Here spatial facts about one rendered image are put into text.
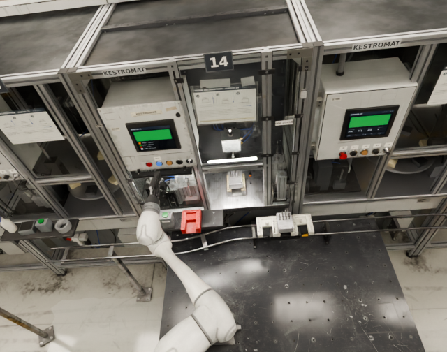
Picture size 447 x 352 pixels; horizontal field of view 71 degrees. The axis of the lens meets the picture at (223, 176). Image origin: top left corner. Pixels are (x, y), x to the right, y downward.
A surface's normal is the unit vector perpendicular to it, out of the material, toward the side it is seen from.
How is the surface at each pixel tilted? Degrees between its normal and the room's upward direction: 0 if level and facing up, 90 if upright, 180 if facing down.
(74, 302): 0
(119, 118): 90
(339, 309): 0
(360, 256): 0
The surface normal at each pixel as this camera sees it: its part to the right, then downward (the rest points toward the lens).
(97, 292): -0.11, -0.65
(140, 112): 0.00, 0.75
